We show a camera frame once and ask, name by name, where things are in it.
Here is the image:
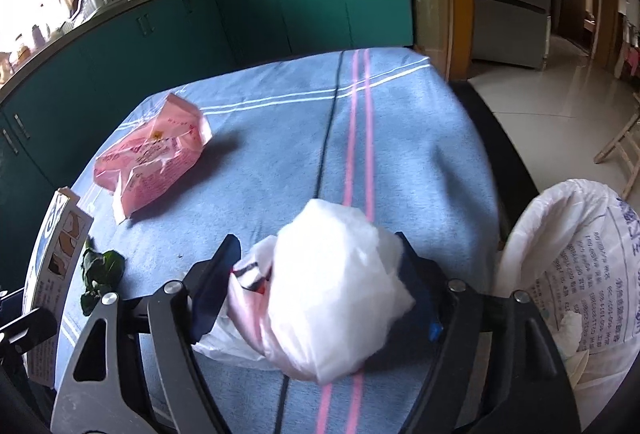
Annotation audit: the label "white blue cardboard box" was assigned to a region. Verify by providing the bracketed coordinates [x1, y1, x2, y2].
[22, 186, 94, 387]

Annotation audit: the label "white printed sack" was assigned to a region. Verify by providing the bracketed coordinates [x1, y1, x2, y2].
[495, 179, 640, 434]

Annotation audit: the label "green leaves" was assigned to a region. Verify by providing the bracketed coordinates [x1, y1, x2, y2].
[79, 239, 126, 317]

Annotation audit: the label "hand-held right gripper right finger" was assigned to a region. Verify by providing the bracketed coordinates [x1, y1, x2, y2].
[387, 230, 583, 434]

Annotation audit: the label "white plastic bag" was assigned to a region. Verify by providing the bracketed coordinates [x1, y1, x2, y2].
[192, 198, 418, 384]

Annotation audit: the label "pink packet red print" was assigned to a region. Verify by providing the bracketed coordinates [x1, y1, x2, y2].
[93, 92, 213, 225]

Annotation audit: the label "teal kitchen cabinets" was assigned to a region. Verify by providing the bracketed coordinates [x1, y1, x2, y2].
[0, 0, 416, 275]

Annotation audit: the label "wooden bench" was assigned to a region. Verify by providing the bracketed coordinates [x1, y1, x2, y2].
[593, 106, 640, 195]

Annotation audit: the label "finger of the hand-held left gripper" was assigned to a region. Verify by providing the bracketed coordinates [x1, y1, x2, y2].
[0, 306, 58, 357]

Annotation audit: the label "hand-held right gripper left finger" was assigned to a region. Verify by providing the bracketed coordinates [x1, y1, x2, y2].
[50, 234, 243, 434]

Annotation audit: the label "blue striped blanket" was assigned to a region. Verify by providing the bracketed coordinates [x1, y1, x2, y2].
[52, 46, 501, 434]

